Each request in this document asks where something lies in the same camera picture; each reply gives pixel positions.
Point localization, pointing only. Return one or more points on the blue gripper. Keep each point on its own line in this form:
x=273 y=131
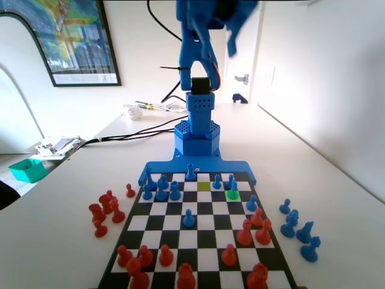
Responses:
x=234 y=36

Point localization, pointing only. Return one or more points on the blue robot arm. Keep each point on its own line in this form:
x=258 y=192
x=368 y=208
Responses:
x=197 y=120

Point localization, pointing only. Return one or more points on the blue queen chess piece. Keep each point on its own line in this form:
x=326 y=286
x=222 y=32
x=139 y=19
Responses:
x=190 y=174

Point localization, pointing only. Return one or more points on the blue rook chess piece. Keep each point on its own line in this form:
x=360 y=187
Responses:
x=293 y=214
x=174 y=191

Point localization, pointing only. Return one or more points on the blue king chess piece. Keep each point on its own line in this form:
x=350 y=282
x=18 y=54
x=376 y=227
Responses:
x=149 y=179

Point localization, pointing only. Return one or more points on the red pawn chess piece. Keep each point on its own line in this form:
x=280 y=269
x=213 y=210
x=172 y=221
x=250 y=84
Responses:
x=257 y=218
x=166 y=256
x=111 y=194
x=146 y=257
x=130 y=191
x=100 y=230
x=123 y=257
x=229 y=256

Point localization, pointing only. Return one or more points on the red bishop chess piece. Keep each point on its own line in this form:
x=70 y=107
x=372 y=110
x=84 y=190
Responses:
x=117 y=214
x=263 y=234

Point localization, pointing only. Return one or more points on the red knight chess piece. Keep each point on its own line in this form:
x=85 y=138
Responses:
x=97 y=213
x=137 y=275

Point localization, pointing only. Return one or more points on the white door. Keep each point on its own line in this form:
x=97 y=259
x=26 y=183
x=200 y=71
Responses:
x=251 y=60

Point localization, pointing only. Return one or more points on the small blue printed part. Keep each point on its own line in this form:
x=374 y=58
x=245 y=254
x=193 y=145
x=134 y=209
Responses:
x=239 y=98

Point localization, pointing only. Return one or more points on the yellow black screwdriver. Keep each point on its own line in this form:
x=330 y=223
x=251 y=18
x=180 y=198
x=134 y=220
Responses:
x=144 y=105

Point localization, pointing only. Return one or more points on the white crumpled plastic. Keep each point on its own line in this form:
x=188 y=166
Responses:
x=133 y=113

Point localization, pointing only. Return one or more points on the blue base mounting plate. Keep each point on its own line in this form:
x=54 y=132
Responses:
x=240 y=167

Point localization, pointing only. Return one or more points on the framed map poster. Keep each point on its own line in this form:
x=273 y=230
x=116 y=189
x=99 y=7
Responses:
x=78 y=45

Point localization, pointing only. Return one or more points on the pile of papers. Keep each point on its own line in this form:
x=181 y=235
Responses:
x=60 y=144

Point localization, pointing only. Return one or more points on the black and white chessboard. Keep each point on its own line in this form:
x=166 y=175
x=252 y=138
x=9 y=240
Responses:
x=210 y=241

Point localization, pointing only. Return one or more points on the white arched black-edged panel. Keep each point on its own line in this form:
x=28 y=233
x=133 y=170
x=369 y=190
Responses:
x=18 y=90

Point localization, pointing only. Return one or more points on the green plastic box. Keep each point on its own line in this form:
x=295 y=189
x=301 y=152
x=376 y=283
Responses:
x=28 y=171

